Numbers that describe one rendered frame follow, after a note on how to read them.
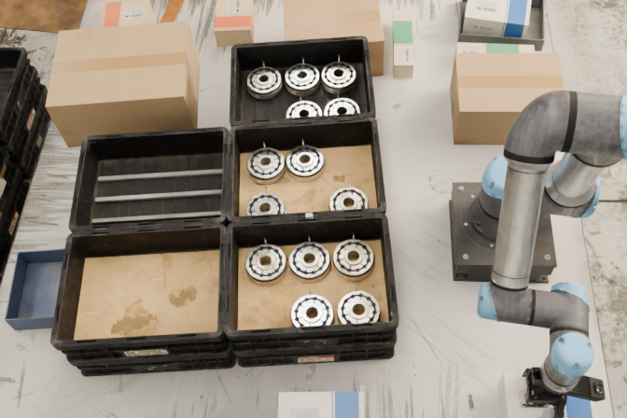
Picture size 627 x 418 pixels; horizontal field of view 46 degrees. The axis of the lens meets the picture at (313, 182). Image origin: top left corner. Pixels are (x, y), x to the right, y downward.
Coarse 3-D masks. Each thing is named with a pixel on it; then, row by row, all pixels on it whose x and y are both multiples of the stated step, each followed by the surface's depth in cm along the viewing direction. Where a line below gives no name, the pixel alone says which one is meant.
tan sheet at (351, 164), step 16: (240, 160) 205; (336, 160) 203; (352, 160) 203; (368, 160) 203; (240, 176) 202; (288, 176) 201; (320, 176) 201; (336, 176) 200; (352, 176) 200; (368, 176) 200; (240, 192) 199; (256, 192) 199; (272, 192) 199; (288, 192) 198; (304, 192) 198; (320, 192) 198; (368, 192) 197; (240, 208) 196; (288, 208) 196; (304, 208) 195; (320, 208) 195
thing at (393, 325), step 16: (240, 224) 182; (256, 224) 182; (272, 224) 182; (288, 224) 182; (384, 224) 180; (384, 240) 178; (224, 320) 169; (240, 336) 167; (256, 336) 167; (272, 336) 167; (288, 336) 168
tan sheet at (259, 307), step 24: (240, 264) 187; (264, 264) 187; (288, 264) 187; (240, 288) 184; (264, 288) 183; (288, 288) 183; (312, 288) 183; (336, 288) 182; (360, 288) 182; (384, 288) 182; (240, 312) 180; (264, 312) 180; (288, 312) 180; (336, 312) 179; (360, 312) 179; (384, 312) 178
